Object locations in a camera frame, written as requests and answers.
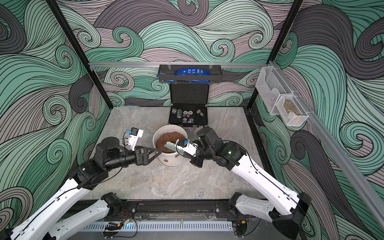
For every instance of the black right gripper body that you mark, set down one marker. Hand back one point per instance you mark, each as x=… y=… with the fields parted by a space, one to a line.
x=205 y=153

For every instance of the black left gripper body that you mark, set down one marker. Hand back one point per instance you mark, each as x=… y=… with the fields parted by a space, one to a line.
x=139 y=161

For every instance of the white ceramic pot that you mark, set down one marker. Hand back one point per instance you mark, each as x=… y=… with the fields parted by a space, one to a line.
x=169 y=133

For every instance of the teal scrub brush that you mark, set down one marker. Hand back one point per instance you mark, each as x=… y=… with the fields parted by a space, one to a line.
x=175 y=147

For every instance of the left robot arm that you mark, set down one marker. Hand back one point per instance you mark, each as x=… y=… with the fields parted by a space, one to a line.
x=47 y=222

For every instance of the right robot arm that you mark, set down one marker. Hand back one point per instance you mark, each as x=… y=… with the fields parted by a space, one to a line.
x=283 y=207

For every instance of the black poker chip case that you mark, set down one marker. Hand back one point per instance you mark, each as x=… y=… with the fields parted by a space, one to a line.
x=189 y=104

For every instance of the blue item in tray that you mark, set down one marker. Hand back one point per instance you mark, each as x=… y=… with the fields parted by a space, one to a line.
x=192 y=72

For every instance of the small clear plastic bin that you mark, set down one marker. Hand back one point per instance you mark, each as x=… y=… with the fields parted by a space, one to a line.
x=291 y=112

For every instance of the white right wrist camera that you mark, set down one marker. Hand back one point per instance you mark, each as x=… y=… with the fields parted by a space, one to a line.
x=186 y=148

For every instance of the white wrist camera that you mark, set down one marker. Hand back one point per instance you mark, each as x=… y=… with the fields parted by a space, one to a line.
x=131 y=137
x=186 y=148

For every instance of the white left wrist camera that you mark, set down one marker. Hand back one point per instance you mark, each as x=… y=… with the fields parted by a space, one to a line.
x=131 y=137

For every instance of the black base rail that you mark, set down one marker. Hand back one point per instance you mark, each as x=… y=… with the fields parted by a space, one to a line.
x=147 y=210

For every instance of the white perforated cable duct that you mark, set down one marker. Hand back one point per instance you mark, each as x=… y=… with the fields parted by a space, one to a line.
x=179 y=226

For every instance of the black wall shelf tray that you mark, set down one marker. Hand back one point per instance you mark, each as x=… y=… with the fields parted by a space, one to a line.
x=166 y=75

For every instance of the clear plastic wall bin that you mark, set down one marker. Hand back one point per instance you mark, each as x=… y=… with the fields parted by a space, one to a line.
x=271 y=86

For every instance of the aluminium wall rail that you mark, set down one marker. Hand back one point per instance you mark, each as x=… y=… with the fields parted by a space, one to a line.
x=136 y=64

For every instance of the side aluminium rail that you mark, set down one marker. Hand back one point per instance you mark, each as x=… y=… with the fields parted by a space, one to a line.
x=362 y=186

